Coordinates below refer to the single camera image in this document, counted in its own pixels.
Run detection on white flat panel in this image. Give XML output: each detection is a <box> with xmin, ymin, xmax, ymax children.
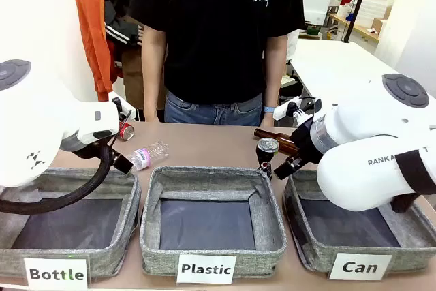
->
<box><xmin>302</xmin><ymin>0</ymin><xmax>335</xmax><ymax>27</ymax></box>

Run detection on wooden shelf board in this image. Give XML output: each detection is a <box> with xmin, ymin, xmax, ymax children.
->
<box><xmin>327</xmin><ymin>12</ymin><xmax>381</xmax><ymax>44</ymax></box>

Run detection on black tripod pole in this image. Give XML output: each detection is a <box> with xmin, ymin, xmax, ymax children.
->
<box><xmin>341</xmin><ymin>0</ymin><xmax>376</xmax><ymax>44</ymax></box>

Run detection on white background table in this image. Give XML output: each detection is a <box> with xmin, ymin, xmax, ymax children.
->
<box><xmin>288</xmin><ymin>38</ymin><xmax>408</xmax><ymax>102</ymax></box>

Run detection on person's left forearm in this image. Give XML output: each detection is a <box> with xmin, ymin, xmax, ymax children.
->
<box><xmin>261</xmin><ymin>33</ymin><xmax>289</xmax><ymax>110</ymax></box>

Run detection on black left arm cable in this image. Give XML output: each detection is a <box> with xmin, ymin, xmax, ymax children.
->
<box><xmin>0</xmin><ymin>140</ymin><xmax>115</xmax><ymax>215</ymax></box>

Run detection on black drink can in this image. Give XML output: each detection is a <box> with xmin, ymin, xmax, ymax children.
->
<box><xmin>255</xmin><ymin>137</ymin><xmax>280</xmax><ymax>180</ymax></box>

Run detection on person's right forearm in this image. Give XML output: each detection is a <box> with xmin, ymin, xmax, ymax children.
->
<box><xmin>140</xmin><ymin>24</ymin><xmax>168</xmax><ymax>112</ymax></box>

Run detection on person's left hand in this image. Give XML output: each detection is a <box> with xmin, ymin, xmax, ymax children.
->
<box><xmin>260</xmin><ymin>112</ymin><xmax>276</xmax><ymax>128</ymax></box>

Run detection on crushed red soda can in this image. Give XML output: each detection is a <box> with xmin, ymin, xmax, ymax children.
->
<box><xmin>118</xmin><ymin>123</ymin><xmax>136</xmax><ymax>142</ymax></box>

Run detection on person's right hand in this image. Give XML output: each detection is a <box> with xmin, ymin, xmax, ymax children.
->
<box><xmin>143</xmin><ymin>106</ymin><xmax>161</xmax><ymax>123</ymax></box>

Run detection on blue jeans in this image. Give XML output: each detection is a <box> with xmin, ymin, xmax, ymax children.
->
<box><xmin>163</xmin><ymin>90</ymin><xmax>264</xmax><ymax>127</ymax></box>

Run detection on brown trousers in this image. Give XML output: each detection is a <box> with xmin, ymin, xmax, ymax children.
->
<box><xmin>121</xmin><ymin>42</ymin><xmax>146</xmax><ymax>112</ymax></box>

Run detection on stacked white boxes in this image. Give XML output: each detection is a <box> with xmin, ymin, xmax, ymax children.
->
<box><xmin>353</xmin><ymin>0</ymin><xmax>394</xmax><ymax>30</ymax></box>

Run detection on brown glass bottle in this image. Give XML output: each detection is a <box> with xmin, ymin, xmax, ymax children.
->
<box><xmin>253</xmin><ymin>127</ymin><xmax>301</xmax><ymax>156</ymax></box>

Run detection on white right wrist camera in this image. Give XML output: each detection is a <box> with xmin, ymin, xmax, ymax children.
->
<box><xmin>272</xmin><ymin>97</ymin><xmax>323</xmax><ymax>125</ymax></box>

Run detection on grey basket labelled Bottle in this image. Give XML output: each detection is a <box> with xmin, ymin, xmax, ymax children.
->
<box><xmin>0</xmin><ymin>166</ymin><xmax>142</xmax><ymax>280</ymax></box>

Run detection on grey basket labelled Plastic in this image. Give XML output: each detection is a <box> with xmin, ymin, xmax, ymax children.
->
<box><xmin>139</xmin><ymin>165</ymin><xmax>288</xmax><ymax>278</ymax></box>

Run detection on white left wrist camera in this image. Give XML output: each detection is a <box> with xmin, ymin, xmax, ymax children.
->
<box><xmin>108</xmin><ymin>91</ymin><xmax>138</xmax><ymax>122</ymax></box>

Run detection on grey basket labelled Can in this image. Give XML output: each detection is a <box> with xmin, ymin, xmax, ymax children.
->
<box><xmin>282</xmin><ymin>168</ymin><xmax>436</xmax><ymax>275</ymax></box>

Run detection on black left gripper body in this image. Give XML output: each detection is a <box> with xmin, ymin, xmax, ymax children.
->
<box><xmin>61</xmin><ymin>136</ymin><xmax>119</xmax><ymax>162</ymax></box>

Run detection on clear plastic bottle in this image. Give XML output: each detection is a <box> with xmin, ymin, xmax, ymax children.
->
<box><xmin>127</xmin><ymin>140</ymin><xmax>170</xmax><ymax>171</ymax></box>

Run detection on white Bottle label card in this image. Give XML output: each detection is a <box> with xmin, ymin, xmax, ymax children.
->
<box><xmin>22</xmin><ymin>257</ymin><xmax>89</xmax><ymax>290</ymax></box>

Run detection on black right arm cable sleeve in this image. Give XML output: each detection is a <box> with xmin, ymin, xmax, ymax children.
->
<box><xmin>390</xmin><ymin>149</ymin><xmax>436</xmax><ymax>214</ymax></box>

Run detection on orange garment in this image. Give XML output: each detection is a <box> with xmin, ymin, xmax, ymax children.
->
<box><xmin>72</xmin><ymin>0</ymin><xmax>123</xmax><ymax>102</ymax></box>

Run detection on white Plastic label card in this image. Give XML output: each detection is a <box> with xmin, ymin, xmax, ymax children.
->
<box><xmin>175</xmin><ymin>254</ymin><xmax>237</xmax><ymax>286</ymax></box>

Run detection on white Can label card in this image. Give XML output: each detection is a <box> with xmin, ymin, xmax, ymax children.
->
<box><xmin>328</xmin><ymin>252</ymin><xmax>393</xmax><ymax>281</ymax></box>

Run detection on black jacket white stripes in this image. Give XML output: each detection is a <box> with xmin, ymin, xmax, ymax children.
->
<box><xmin>103</xmin><ymin>0</ymin><xmax>144</xmax><ymax>47</ymax></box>

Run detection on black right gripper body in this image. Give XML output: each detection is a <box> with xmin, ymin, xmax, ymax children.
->
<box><xmin>288</xmin><ymin>121</ymin><xmax>324</xmax><ymax>170</ymax></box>

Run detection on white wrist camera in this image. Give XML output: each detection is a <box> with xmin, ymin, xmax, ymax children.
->
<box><xmin>272</xmin><ymin>97</ymin><xmax>323</xmax><ymax>125</ymax></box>
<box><xmin>108</xmin><ymin>91</ymin><xmax>138</xmax><ymax>122</ymax></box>

